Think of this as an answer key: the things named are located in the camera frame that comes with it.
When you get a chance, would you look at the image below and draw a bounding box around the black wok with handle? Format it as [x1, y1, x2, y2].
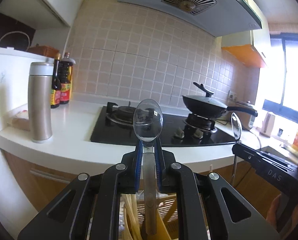
[182, 95, 258, 119]

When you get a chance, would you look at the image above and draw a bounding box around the white electric kettle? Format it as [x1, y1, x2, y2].
[260, 112, 276, 138]

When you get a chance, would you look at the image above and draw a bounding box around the black gas stove top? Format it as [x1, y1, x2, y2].
[90, 102, 235, 147]

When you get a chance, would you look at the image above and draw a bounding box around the orange wall cabinet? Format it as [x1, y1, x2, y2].
[220, 29, 267, 68]

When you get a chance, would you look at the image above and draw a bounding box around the yellow plastic utensil basket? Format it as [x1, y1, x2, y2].
[117, 192, 179, 240]

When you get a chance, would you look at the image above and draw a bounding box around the white range hood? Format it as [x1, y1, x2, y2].
[118, 0, 262, 37]

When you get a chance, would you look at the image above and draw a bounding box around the large soy sauce bottle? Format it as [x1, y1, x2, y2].
[59, 52, 76, 105]

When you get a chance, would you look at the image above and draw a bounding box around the person's right hand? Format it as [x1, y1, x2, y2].
[266, 194, 281, 229]

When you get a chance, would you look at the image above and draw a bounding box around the clear plastic spoon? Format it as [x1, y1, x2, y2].
[133, 99, 163, 235]

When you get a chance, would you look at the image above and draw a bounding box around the wooden chopstick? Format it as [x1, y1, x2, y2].
[129, 194, 142, 239]
[122, 194, 142, 239]

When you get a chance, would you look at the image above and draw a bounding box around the steel thermos flask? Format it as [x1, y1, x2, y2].
[28, 62, 54, 144]

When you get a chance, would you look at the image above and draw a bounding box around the dark soy sauce bottle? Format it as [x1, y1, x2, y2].
[50, 53, 61, 108]

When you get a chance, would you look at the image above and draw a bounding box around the grey translucent plastic spoon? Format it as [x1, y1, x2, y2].
[230, 112, 242, 186]

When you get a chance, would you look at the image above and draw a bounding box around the beige rice cooker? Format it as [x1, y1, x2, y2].
[235, 101, 256, 131]

